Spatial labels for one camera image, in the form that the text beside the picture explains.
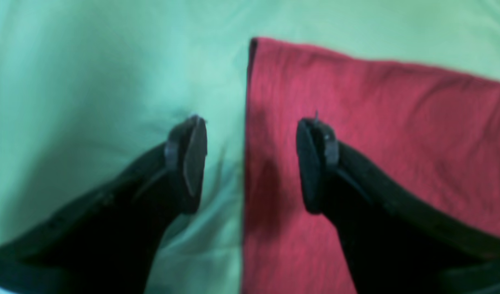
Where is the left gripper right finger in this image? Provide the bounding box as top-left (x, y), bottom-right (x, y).
top-left (296, 118), bottom-right (500, 294)

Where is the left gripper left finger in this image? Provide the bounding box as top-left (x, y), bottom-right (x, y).
top-left (0, 115), bottom-right (207, 294)

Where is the red long-sleeve T-shirt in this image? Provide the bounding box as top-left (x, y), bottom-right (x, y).
top-left (242, 38), bottom-right (500, 294)

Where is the green table cloth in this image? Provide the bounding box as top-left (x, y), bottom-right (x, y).
top-left (0, 0), bottom-right (500, 294)

